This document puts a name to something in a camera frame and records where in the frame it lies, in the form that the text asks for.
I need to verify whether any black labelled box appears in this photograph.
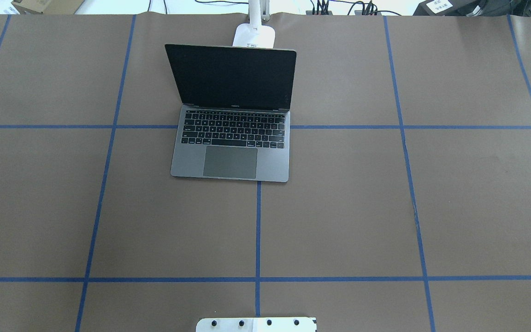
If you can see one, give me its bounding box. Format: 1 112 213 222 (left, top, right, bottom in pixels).
413 0 525 17

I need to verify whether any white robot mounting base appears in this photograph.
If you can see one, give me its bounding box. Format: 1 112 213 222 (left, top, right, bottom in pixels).
195 317 318 332

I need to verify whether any grey laptop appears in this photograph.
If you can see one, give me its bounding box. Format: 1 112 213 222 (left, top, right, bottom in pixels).
165 43 297 183

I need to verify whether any cardboard box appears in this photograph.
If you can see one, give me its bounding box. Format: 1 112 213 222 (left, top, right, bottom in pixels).
11 0 84 15

